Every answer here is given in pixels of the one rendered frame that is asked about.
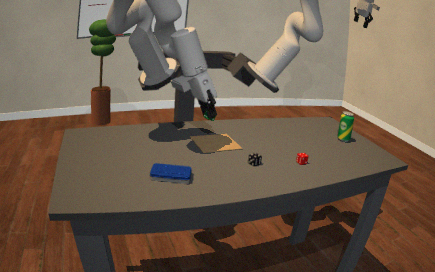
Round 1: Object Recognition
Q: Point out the black die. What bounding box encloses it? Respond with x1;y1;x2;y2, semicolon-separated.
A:
248;153;262;166

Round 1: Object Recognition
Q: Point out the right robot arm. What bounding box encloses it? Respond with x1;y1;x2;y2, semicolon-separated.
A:
106;0;208;92

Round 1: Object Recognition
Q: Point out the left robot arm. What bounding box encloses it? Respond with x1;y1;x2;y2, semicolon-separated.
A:
248;0;323;88

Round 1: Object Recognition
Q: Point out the tan flat mat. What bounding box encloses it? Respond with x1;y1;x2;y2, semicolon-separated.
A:
190;134;243;153

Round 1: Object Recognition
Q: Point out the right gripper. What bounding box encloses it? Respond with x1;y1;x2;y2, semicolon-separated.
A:
188;69;217;119

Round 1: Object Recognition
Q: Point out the red die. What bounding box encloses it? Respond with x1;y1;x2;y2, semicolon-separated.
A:
296;153;309;165

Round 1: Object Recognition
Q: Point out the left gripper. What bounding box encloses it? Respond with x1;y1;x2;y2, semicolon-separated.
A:
354;0;373;28

